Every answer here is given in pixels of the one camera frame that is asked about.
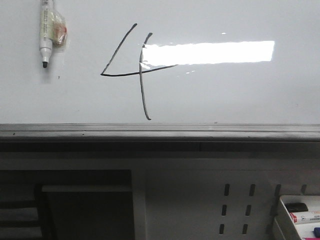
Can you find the blue marker in tray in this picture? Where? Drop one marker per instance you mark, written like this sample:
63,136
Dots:
316,232

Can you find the red capped white marker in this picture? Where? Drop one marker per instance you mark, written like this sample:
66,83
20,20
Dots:
305,217

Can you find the black marker in tray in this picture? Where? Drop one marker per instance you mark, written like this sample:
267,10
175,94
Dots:
296,207

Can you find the white taped whiteboard marker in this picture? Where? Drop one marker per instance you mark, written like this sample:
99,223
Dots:
52,31

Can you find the white pegboard panel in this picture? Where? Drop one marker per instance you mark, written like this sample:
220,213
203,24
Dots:
218,200

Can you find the white whiteboard with metal frame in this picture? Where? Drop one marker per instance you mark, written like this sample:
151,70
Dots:
208,75

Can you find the white marker tray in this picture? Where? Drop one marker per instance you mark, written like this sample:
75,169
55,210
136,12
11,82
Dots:
285,229

